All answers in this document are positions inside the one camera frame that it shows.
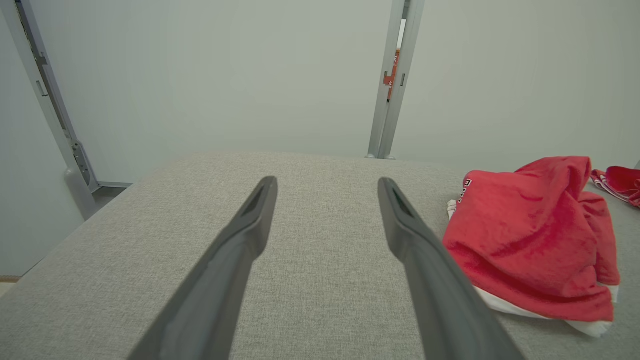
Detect red shorts with white stripe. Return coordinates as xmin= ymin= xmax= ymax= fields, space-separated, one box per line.
xmin=442 ymin=156 xmax=621 ymax=338

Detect red wall sign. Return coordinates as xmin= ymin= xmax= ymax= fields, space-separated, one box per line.
xmin=383 ymin=48 xmax=401 ymax=101

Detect red jersey with white sleeves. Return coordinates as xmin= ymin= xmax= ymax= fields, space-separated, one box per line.
xmin=590 ymin=166 xmax=640 ymax=208

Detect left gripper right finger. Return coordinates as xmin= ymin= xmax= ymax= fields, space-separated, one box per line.
xmin=377 ymin=177 xmax=526 ymax=360

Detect grey hinged partition post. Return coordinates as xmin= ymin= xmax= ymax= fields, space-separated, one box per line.
xmin=0 ymin=0 xmax=101 ymax=221

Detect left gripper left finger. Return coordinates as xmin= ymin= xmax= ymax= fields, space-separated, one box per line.
xmin=127 ymin=176 xmax=279 ymax=360

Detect grey double partition post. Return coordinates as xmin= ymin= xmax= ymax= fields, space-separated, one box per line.
xmin=367 ymin=0 xmax=426 ymax=160

